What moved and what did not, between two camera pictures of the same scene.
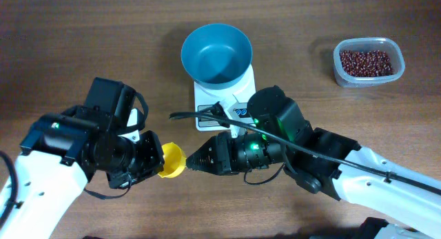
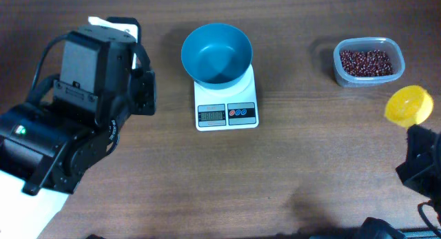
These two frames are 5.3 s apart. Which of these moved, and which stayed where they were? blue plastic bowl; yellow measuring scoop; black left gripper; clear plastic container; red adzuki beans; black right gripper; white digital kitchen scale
Moved: black right gripper; black left gripper; yellow measuring scoop
Stayed: clear plastic container; red adzuki beans; blue plastic bowl; white digital kitchen scale
